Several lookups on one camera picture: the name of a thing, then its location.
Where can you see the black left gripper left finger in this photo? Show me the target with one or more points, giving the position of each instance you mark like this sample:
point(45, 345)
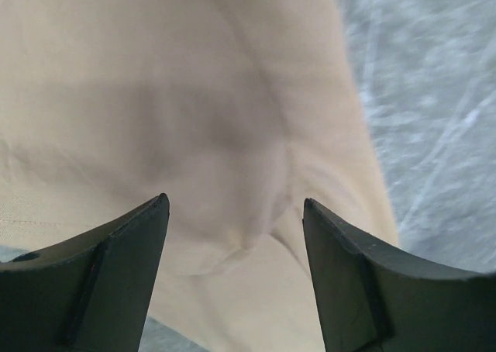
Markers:
point(89, 293)

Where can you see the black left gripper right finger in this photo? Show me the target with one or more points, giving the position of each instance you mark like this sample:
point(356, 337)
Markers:
point(372, 296)

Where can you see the beige t shirt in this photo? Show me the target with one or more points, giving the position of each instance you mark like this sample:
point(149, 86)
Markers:
point(238, 110)

